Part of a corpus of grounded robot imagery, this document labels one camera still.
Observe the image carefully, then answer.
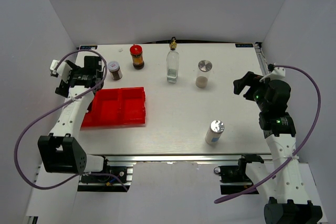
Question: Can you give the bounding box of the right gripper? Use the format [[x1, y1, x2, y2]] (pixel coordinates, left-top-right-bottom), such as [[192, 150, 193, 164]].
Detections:
[[233, 71, 269, 112]]

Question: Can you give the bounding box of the clear glass oil bottle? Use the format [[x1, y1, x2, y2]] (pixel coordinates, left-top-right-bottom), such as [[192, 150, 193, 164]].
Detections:
[[166, 37, 180, 83]]

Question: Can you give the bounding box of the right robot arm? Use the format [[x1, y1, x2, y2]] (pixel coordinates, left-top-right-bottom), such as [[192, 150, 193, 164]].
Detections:
[[234, 71, 323, 223]]

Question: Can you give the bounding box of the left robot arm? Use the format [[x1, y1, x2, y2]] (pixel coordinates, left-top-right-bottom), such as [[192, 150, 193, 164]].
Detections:
[[37, 56, 111, 182]]

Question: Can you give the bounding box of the small dark spice jar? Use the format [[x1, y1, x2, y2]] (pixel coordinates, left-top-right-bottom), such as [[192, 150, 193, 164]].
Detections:
[[108, 61, 122, 81]]

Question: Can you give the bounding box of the red plastic organizer tray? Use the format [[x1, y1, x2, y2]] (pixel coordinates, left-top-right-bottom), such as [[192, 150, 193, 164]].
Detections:
[[81, 87, 146, 129]]

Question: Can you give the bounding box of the clear jar with metal lid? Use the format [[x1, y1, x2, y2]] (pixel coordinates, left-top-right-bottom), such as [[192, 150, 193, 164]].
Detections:
[[195, 60, 213, 88]]

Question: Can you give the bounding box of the red-capped brown sauce bottle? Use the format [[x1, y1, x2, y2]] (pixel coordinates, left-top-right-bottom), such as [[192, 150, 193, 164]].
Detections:
[[130, 44, 145, 70]]

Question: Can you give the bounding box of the white shaker with metal lid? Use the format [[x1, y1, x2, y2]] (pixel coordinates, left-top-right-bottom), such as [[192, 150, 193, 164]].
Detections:
[[205, 120, 225, 145]]

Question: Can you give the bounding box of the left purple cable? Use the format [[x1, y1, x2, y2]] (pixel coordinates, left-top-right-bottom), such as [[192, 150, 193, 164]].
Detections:
[[13, 49, 129, 192]]

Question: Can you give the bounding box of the purple cable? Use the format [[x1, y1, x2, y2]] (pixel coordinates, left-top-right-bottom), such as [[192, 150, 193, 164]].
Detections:
[[13, 49, 129, 192], [214, 64, 321, 206]]

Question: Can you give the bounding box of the aluminium table rail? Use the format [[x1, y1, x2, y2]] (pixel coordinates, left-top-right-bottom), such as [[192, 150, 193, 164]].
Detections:
[[254, 42, 269, 76]]

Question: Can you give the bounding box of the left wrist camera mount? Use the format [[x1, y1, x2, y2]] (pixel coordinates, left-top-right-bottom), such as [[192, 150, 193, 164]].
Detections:
[[49, 60, 72, 83]]

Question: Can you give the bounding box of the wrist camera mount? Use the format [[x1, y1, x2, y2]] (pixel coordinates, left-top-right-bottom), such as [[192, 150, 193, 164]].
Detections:
[[49, 60, 72, 83], [259, 64, 286, 83]]

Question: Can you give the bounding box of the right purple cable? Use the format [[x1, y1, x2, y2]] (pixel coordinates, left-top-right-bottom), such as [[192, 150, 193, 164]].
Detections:
[[214, 64, 321, 206]]

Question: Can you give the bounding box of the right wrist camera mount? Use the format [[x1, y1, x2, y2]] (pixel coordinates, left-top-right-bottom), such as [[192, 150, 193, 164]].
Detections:
[[259, 64, 286, 83]]

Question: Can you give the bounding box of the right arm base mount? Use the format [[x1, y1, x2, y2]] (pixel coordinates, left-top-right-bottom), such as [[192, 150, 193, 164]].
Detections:
[[213, 154, 264, 195]]

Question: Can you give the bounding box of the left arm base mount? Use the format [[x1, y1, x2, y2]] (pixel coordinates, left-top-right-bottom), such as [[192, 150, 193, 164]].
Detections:
[[77, 162, 133, 193]]

